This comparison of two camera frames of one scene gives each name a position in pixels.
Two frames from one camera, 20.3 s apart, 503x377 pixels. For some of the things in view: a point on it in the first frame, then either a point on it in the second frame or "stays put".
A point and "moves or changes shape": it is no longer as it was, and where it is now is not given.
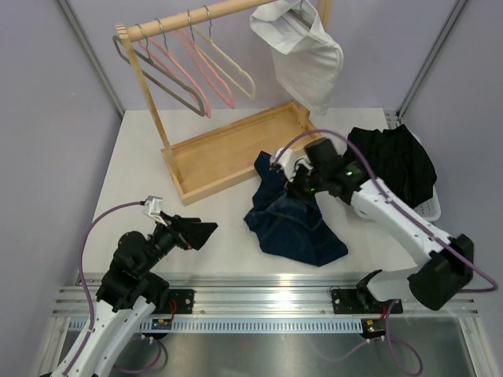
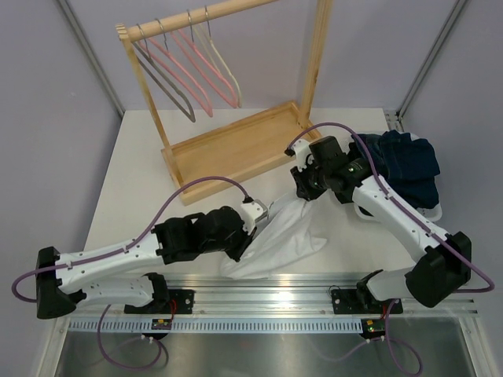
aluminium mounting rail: x=265 y=295 stays put
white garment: x=310 y=64 → x=288 y=231
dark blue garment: x=289 y=225 → x=409 y=165
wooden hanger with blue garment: x=252 y=96 → x=219 y=60
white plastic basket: x=430 y=210 stays put
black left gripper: x=187 y=236 → x=245 y=239
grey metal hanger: x=164 y=71 moves or changes shape
